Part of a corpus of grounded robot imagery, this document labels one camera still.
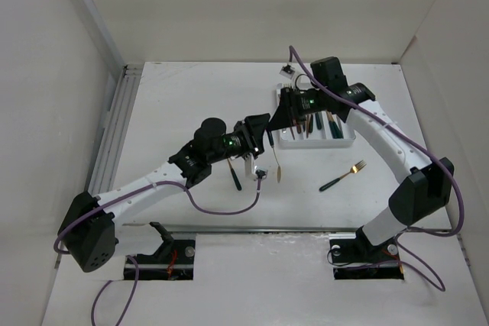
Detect gold spoon green handle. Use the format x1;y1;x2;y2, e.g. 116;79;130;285
332;115;344;139
267;131;282;183
325;111;337;139

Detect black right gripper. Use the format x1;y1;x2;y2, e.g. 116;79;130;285
265;86;329;132

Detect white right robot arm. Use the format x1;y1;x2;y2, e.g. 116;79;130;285
268;56;454;260

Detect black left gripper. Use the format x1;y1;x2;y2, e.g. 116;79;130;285
208;114;269;164

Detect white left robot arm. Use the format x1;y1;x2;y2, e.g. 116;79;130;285
53;114;270;273

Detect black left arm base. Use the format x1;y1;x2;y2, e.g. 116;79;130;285
133;221;196;281

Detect white plastic cutlery tray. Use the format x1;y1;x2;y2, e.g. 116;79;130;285
275;81;358;150

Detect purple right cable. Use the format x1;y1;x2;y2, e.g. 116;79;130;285
289;45;465;292

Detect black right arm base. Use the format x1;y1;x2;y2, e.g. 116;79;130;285
327;237;404;280

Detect aluminium rail frame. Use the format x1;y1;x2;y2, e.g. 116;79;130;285
84;64;144;195

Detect gold knife green handle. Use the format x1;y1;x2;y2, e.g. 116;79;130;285
314;112;322;131

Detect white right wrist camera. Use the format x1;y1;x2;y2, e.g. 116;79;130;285
279;64;296;79

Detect gold fork green handle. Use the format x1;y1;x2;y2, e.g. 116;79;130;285
319;160;366;192
227;158;242;191

